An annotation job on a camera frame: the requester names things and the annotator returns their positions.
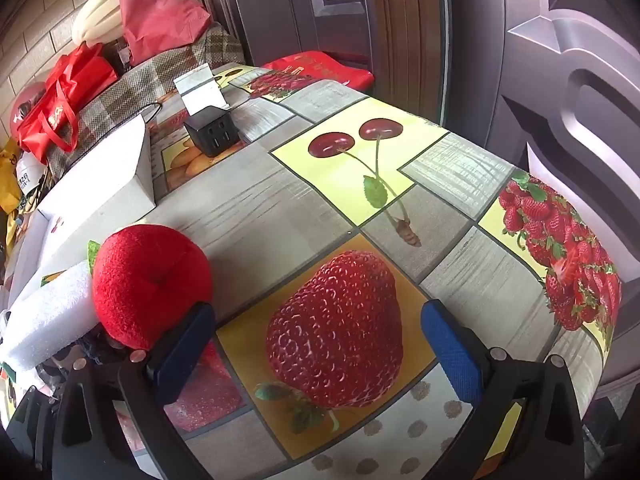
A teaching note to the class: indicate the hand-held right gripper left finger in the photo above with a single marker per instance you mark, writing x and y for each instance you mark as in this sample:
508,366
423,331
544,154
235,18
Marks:
185,345

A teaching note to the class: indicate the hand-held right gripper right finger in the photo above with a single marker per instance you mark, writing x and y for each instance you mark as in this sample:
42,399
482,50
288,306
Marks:
450,350

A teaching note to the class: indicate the red plush apple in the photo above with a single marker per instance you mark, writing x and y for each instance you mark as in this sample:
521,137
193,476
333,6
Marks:
145,280

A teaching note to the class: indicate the white foam block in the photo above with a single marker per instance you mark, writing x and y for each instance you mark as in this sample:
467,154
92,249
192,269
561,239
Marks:
45,310

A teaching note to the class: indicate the white cardboard box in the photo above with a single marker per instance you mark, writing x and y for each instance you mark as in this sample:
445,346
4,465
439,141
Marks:
100,180

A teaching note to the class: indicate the fruit print tablecloth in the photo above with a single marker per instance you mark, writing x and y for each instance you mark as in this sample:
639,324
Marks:
250,200

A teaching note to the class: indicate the black power cube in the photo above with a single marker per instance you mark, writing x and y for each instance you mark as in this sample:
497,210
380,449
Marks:
212,132

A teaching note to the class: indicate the yellow shopping bag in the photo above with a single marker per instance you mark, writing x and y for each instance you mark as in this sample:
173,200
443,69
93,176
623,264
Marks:
7,175

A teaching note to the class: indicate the red tote bag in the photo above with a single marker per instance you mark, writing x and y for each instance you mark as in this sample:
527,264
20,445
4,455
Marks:
65,95

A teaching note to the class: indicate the red cushion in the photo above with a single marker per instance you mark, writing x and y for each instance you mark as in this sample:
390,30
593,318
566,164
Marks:
320,67

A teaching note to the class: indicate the dark red cloth bag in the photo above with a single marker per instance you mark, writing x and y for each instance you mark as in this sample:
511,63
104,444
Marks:
160,15

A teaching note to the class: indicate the cream foam strips bundle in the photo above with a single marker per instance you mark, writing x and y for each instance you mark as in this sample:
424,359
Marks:
97,10

